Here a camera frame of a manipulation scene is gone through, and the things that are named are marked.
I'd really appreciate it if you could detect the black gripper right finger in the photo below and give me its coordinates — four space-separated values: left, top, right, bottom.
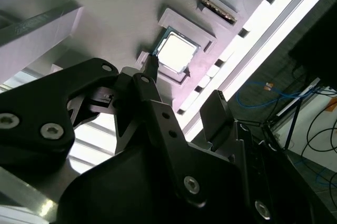
199 89 337 224

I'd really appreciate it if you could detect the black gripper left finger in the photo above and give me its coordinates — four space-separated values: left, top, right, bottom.
0 54 209 208

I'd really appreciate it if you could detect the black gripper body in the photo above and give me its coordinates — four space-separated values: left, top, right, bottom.
56 141 255 224

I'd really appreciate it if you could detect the silver CPU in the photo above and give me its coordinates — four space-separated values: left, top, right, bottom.
154 26 202 75

